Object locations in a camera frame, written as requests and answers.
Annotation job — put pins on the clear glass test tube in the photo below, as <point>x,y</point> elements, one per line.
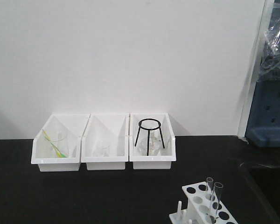
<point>215,201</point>

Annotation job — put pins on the white test tube rack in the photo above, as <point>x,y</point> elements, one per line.
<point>198,208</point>

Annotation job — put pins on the grey pegboard drying rack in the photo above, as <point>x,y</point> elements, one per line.
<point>263,127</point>

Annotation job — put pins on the right white storage bin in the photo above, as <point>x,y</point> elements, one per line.
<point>165,156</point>

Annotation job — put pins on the white storage bin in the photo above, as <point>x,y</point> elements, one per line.
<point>165,156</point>
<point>112,127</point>
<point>73,126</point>

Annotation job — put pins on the clear glass flask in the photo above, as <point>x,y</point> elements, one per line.
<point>151,149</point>

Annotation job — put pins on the middle white storage bin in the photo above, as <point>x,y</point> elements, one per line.
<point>112,127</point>

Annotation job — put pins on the clear glass beaker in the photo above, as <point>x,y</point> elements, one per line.
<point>102,148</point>

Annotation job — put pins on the clear glass funnel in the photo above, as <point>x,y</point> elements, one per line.
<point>54,137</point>

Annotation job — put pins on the left white storage bin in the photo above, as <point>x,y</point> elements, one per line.
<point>73,126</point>

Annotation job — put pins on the plastic bag of pegs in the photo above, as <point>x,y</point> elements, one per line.
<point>270,65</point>

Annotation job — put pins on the black lab sink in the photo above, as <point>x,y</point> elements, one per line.
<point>264,180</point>

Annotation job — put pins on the black wire tripod stand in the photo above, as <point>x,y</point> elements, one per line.
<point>153,129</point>

